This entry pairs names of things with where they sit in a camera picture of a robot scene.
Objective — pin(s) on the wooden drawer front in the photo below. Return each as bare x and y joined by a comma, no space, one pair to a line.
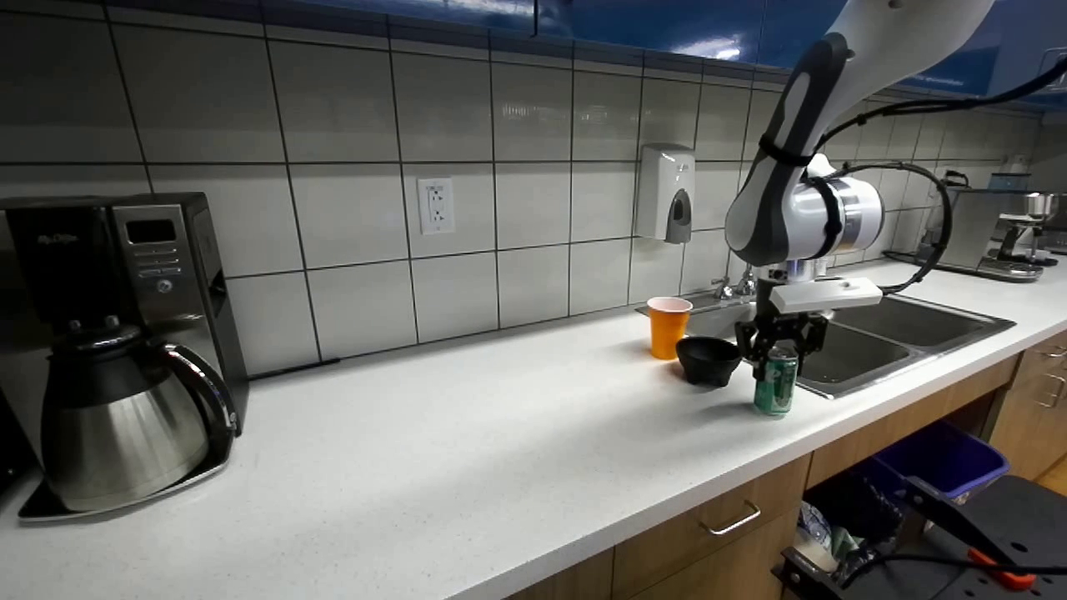
687,545
567,581

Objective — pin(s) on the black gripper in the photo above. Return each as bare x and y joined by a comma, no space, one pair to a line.
794,330

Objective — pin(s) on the wooden side cabinet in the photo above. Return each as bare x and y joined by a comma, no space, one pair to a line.
1039,403

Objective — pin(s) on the orange paper cup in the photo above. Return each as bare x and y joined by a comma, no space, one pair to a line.
669,328

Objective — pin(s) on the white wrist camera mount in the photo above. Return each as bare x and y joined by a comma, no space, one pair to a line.
829,294

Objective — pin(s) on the white wall soap dispenser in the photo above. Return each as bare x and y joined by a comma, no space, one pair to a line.
664,196

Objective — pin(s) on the black coffee maker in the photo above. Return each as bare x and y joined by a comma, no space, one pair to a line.
156,267

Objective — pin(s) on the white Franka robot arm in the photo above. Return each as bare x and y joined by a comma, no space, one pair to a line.
822,143

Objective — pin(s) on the black bowl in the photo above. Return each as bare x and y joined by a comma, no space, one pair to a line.
704,362

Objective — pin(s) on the stainless steel double sink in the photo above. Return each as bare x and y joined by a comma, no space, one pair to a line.
921,328

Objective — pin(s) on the stainless steel coffee carafe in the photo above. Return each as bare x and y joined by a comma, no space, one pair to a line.
122,428

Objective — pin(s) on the green soda can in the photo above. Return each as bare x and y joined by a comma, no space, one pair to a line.
774,387

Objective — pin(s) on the blue cabinet door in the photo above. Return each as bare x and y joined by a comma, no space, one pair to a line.
687,26
444,14

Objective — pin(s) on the wooden under-sink panel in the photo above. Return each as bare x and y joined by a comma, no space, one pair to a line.
901,420

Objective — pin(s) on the silver espresso machine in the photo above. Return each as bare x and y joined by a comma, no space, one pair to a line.
985,235

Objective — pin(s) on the black robot cart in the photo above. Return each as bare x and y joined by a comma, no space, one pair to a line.
1003,528

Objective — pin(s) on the blue plastic bin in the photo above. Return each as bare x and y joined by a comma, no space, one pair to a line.
945,458

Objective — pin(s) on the white wall outlet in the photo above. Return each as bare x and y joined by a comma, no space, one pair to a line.
440,207

